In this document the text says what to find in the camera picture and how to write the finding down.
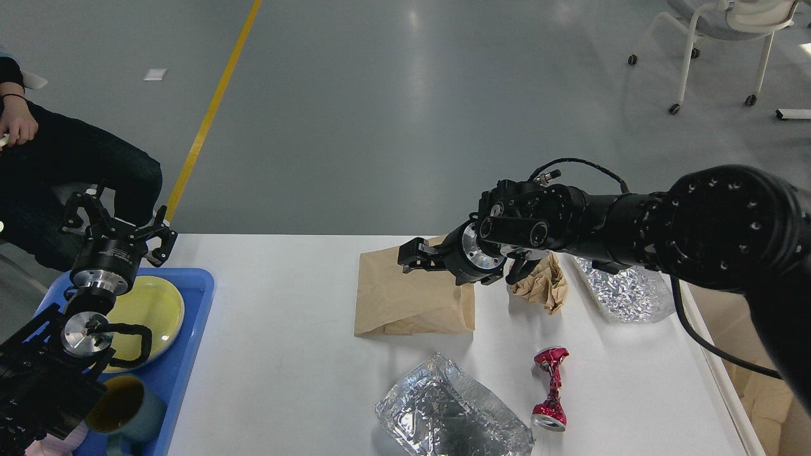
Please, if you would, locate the crushed red can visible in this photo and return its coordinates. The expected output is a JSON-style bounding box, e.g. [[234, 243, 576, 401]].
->
[[531, 346, 570, 432]]

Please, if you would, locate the yellow floor tape line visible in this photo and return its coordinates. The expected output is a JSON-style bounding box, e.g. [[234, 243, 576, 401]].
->
[[165, 1, 263, 222]]

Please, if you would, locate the white chair leg right edge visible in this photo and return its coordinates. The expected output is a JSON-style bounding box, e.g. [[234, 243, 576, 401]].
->
[[776, 108, 811, 121]]

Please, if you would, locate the crumpled foil sheet right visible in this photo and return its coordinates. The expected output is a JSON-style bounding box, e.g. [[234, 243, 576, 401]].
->
[[573, 257, 675, 324]]

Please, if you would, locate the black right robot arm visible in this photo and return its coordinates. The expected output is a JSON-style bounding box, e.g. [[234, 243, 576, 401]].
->
[[397, 162, 810, 410]]

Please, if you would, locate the blue plastic tray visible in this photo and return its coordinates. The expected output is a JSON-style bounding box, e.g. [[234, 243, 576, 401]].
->
[[35, 267, 216, 456]]

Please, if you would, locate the pink mug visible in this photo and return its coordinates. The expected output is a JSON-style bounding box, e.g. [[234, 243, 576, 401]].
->
[[24, 422, 89, 455]]

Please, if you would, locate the beige plastic bin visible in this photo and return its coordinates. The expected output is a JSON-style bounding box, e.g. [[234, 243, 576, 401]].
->
[[681, 282, 810, 455]]

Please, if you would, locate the foil tray front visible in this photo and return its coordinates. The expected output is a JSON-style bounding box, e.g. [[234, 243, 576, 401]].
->
[[374, 352, 535, 455]]

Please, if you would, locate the crumpled brown paper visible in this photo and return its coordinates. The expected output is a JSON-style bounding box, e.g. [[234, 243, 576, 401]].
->
[[508, 252, 570, 315]]

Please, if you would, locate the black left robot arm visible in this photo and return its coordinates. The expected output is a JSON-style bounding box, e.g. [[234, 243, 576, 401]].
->
[[1, 186, 177, 455]]

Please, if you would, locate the person in black clothes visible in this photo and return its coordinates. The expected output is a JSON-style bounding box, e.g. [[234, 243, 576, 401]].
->
[[1, 52, 164, 272]]

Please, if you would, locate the yellow plastic plate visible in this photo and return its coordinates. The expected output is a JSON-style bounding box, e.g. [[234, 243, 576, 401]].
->
[[106, 276, 185, 367]]

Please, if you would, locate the white office chair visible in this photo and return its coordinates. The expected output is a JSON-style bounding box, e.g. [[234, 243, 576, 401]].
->
[[627, 1, 800, 115]]

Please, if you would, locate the person's left hand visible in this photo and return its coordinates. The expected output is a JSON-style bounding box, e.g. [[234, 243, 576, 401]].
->
[[1, 94, 39, 147]]

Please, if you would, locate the teal mug yellow inside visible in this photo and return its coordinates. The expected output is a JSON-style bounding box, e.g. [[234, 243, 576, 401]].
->
[[85, 374, 166, 455]]

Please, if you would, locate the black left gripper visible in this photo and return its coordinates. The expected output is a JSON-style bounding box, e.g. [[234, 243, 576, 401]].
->
[[58, 186, 179, 296]]

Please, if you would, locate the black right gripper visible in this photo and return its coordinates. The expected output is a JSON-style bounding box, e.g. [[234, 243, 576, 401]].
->
[[397, 222, 505, 286]]

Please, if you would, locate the brown paper bag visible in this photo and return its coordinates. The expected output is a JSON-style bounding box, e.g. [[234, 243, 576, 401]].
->
[[354, 246, 475, 336], [724, 362, 794, 455]]

